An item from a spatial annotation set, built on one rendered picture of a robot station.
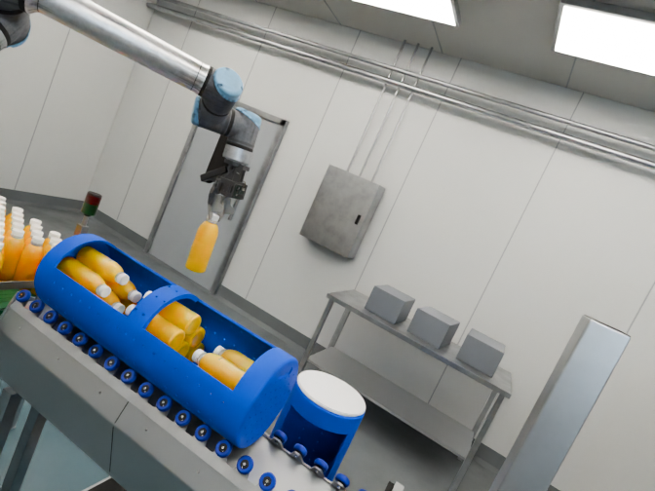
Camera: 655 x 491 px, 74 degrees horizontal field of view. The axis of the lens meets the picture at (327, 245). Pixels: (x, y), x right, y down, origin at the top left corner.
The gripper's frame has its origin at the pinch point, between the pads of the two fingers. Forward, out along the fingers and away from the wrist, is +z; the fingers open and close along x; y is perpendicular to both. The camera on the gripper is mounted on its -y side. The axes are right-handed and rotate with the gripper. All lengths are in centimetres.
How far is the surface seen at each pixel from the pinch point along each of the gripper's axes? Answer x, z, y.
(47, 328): -27, 51, -30
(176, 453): -26, 61, 32
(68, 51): 222, -77, -447
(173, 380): -27, 42, 24
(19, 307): -27, 50, -45
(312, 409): 16, 52, 51
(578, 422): -43, 0, 111
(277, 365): -17, 28, 48
